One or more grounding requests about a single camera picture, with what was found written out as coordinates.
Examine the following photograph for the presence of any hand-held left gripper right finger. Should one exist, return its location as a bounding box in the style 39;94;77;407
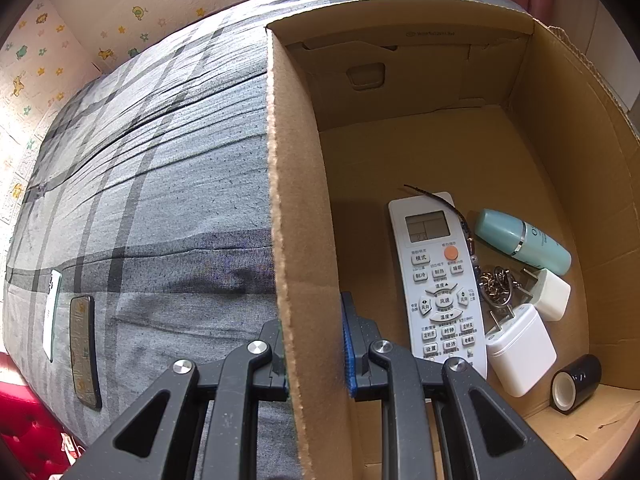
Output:
341;290;576;480

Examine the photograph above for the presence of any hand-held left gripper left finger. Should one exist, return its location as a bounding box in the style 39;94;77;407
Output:
62;319;291;480

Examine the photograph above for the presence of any white remote control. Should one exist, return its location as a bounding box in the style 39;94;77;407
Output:
388;191;488;381

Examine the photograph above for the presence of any metal keychain with strap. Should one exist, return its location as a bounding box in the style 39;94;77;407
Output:
404;184;518;318

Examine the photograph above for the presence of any large white charger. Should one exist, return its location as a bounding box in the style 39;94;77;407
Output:
485;302;557;397

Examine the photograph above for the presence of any teal cosmetic bottle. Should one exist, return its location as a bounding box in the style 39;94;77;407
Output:
474;208;572;277

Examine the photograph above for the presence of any brown cardboard box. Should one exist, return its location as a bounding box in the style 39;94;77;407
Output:
265;0;640;480

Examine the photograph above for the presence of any small white plug charger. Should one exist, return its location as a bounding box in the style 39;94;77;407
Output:
520;266;572;322

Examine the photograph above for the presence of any black tape roll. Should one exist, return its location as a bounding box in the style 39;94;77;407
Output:
551;353;602;409

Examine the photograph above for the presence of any black smartphone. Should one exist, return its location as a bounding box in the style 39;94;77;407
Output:
69;295;103;411

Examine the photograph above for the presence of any grey plaid blanket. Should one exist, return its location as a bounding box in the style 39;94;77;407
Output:
2;0;526;480

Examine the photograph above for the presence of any white card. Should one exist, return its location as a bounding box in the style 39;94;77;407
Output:
42;269;63;363

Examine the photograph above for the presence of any red tufted headboard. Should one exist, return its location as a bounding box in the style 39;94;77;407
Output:
0;352;88;480

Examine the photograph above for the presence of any cream wardrobe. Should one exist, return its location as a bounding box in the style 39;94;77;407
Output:
550;0;640;111

